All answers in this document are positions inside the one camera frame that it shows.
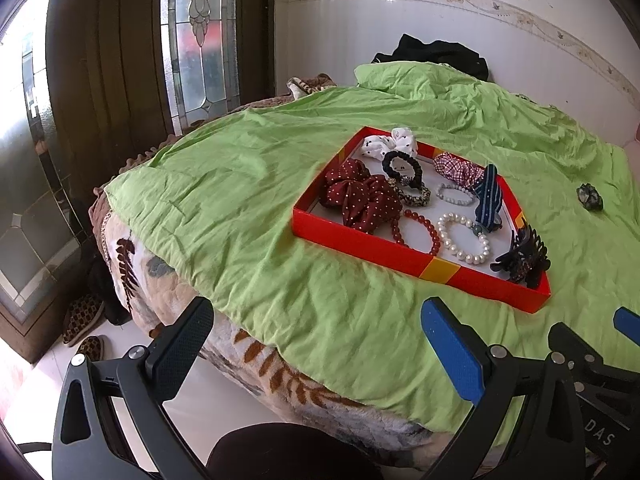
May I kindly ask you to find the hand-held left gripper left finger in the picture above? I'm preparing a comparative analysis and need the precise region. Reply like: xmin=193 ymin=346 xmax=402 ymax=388
xmin=51 ymin=296 xmax=216 ymax=480

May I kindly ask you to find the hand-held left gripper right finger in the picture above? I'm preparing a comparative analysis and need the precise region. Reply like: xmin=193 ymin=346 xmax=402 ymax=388
xmin=420 ymin=296 xmax=587 ymax=480

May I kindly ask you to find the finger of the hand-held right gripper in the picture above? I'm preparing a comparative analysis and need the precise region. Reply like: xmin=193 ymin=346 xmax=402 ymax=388
xmin=612 ymin=306 xmax=640 ymax=348
xmin=547 ymin=322 xmax=640 ymax=391

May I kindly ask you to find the white pearl bracelet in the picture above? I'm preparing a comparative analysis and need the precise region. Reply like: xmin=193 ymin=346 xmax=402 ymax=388
xmin=437 ymin=212 xmax=492 ymax=266

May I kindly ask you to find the dark claw hair clip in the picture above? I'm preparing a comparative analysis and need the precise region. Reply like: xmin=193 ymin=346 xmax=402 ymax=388
xmin=490 ymin=224 xmax=552 ymax=289

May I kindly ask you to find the red cardboard box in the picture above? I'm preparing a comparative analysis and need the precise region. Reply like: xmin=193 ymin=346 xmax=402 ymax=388
xmin=291 ymin=125 xmax=552 ymax=315

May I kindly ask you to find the red bead bracelet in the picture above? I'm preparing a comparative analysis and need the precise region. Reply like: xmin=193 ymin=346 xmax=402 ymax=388
xmin=397 ymin=209 xmax=442 ymax=257

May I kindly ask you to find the small grey bead bracelet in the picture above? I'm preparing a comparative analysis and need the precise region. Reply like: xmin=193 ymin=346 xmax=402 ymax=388
xmin=436 ymin=183 xmax=476 ymax=206

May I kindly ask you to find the leopard-print hair tie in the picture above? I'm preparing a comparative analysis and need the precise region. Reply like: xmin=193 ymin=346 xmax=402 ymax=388
xmin=387 ymin=176 xmax=432 ymax=208

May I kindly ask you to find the blue striped hair clip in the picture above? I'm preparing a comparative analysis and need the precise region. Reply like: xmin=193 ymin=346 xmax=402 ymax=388
xmin=472 ymin=163 xmax=505 ymax=233

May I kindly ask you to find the red polka-dot scrunchie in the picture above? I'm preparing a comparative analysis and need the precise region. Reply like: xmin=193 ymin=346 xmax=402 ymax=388
xmin=320 ymin=157 xmax=405 ymax=235

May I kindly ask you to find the red plaid scrunchie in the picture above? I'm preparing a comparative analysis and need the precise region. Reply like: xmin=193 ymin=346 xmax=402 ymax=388
xmin=433 ymin=152 xmax=487 ymax=191

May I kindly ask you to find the black hair tie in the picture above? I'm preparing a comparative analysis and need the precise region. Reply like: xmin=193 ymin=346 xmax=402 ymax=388
xmin=382 ymin=150 xmax=423 ymax=188

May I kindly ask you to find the white cherry-print scrunchie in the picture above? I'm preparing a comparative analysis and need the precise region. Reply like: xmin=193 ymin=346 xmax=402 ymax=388
xmin=361 ymin=127 xmax=419 ymax=160

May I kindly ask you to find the leaf-pattern plush blanket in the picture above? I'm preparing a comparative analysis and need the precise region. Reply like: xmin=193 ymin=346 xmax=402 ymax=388
xmin=87 ymin=74 xmax=501 ymax=468

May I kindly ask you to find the brown checkered slipper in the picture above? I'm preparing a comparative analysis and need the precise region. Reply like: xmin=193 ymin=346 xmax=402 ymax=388
xmin=62 ymin=294 xmax=106 ymax=348
xmin=75 ymin=335 xmax=106 ymax=363

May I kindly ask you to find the green bedsheet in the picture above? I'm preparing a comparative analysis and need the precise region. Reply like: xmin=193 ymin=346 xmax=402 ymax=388
xmin=102 ymin=60 xmax=640 ymax=448

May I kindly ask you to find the grey scrunchie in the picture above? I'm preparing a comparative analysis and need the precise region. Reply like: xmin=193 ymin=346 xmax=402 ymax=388
xmin=575 ymin=183 xmax=606 ymax=211

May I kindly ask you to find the stained glass window panel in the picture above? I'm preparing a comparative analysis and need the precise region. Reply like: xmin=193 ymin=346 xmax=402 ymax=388
xmin=161 ymin=0 xmax=241 ymax=130

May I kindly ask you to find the black cloth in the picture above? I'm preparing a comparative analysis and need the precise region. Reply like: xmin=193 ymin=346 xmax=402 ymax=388
xmin=372 ymin=33 xmax=490 ymax=82

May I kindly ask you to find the dark wooden door frame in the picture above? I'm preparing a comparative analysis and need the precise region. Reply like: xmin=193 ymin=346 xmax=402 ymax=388
xmin=45 ymin=0 xmax=276 ymax=201

